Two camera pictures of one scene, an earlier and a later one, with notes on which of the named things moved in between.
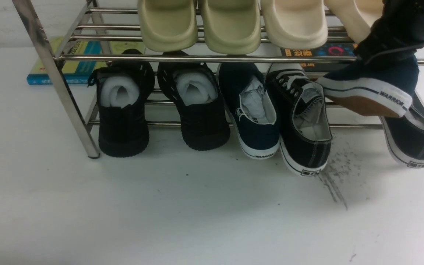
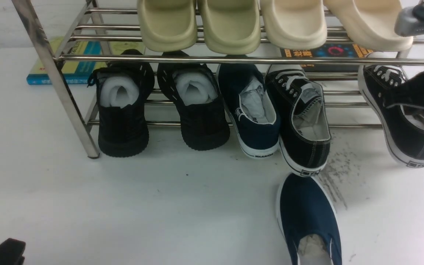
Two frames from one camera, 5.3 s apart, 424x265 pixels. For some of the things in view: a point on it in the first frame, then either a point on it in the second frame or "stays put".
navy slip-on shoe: (253, 114) stays put
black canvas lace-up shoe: (300, 104) stays put
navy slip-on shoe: (386, 85) -> (308, 222)
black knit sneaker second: (195, 87) stays put
